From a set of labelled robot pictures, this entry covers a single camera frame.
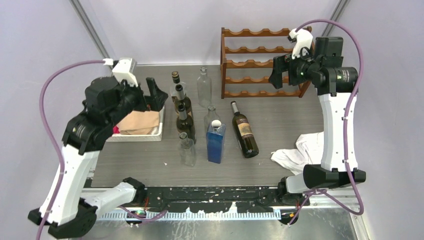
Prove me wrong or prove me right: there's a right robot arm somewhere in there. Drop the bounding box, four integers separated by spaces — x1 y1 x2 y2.
268 37 367 206

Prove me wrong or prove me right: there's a red cloth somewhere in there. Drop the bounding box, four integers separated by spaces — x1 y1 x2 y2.
113 126 120 134

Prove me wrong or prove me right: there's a clear glass bottle front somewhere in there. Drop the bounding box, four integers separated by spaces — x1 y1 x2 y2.
178 132 197 167

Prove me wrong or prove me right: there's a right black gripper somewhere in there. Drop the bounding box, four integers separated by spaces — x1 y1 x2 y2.
268 46 321 90

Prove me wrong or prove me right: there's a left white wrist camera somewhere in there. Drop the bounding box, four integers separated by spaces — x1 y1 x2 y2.
112 57 139 87

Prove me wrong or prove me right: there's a wooden wine rack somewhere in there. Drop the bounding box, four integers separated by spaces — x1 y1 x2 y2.
220 27 311 99

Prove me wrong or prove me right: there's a clear whisky bottle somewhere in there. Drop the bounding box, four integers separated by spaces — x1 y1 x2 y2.
170 71 187 101

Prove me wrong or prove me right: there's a beige folded cloth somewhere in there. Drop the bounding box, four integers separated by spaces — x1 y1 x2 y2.
116 111 160 135

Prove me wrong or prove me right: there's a white cloth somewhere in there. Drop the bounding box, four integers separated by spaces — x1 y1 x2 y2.
270 131 324 175

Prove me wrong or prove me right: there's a blue square glass bottle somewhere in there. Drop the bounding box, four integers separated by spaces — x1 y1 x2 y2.
206 119 226 164

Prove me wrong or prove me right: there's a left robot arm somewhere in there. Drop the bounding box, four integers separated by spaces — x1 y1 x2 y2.
28 76 169 240

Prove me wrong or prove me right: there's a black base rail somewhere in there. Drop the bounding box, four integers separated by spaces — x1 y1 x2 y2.
124 186 306 214

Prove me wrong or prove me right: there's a green wine bottle middle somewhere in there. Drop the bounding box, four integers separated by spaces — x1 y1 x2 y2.
172 84 193 117

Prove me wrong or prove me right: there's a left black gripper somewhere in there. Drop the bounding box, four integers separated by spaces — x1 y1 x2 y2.
106 76 168 127

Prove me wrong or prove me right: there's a dark green wine bottle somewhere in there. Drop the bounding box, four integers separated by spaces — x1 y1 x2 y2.
230 101 259 158

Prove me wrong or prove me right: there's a tall clear glass bottle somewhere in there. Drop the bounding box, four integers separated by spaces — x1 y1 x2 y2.
196 67 212 109

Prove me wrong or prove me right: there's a white plastic basket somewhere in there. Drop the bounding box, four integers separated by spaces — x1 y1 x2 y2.
106 107 165 142

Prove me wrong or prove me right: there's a clear glass bottle centre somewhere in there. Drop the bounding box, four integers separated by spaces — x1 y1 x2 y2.
203 105 221 132

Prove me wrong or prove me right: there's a green wine bottle front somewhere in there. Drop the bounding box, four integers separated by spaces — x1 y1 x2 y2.
176 103 197 144

